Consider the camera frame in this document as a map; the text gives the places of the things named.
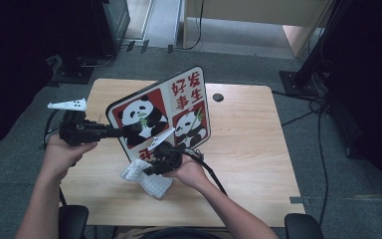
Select white waffle cloth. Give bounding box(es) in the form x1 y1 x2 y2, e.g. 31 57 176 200
118 158 174 199

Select hand-held gripper cable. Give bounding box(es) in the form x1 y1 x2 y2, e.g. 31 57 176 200
42 109 67 151
168 147 229 197

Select left hand-held gripper cable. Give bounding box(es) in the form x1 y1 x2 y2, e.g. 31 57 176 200
42 109 67 151

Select panda picture board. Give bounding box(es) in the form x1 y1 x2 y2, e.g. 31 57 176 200
104 65 212 167

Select black floor cables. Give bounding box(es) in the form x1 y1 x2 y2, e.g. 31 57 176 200
272 89 331 227

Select person's left hand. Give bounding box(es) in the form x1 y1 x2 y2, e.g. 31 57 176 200
41 135 98 182

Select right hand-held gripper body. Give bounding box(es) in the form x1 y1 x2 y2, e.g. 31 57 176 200
147 126 183 176

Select beige wooden desk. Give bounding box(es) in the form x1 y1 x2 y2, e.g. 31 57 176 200
182 0 333 60

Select person's right hand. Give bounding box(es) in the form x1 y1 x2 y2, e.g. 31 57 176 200
162 155 211 191

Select black hanging cable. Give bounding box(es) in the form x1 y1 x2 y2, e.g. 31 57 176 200
182 0 205 51

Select black computer tower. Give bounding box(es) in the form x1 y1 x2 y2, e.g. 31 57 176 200
91 0 131 58

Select right hand-held gripper cable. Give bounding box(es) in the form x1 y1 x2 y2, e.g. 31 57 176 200
168 147 229 197

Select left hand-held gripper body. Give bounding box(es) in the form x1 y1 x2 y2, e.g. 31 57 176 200
47 98 109 147

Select black flat stand base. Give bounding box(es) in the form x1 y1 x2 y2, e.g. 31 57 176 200
51 54 115 85

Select dark curtain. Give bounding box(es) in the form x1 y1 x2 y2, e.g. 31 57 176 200
0 0 97 154
321 0 382 208

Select black metal stand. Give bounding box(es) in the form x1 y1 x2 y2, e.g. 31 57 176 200
279 0 346 98

